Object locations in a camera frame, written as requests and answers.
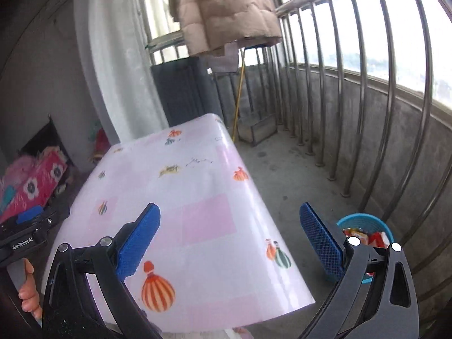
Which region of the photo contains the pink patterned tablecloth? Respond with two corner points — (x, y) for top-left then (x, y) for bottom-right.
(55, 114), (314, 334)

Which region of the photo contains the dark cabinet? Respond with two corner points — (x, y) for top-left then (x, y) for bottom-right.
(151, 57), (222, 127)

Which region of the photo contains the pink floral bedding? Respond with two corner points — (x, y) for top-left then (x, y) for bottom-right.
(1, 146), (68, 223)

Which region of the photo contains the white curtain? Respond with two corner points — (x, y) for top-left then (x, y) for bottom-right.
(73, 0), (169, 145)

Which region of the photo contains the beige puffer jacket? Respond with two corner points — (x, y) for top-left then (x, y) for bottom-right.
(169, 0), (282, 56)

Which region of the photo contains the person left hand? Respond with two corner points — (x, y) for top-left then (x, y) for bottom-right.
(18, 259), (43, 321)

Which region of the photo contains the blue plastic trash basket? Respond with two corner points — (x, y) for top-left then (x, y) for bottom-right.
(331, 213), (395, 284)

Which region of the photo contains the yellow broom stick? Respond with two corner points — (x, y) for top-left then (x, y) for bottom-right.
(232, 48), (246, 142)

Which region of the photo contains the metal dustpan frame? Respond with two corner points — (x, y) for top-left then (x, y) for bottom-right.
(238, 112), (277, 146)

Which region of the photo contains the pile of clothes and bags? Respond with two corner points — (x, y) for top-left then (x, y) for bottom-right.
(88, 121), (111, 165)

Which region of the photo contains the metal balcony railing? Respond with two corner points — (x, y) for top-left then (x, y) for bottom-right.
(144, 0), (452, 308)

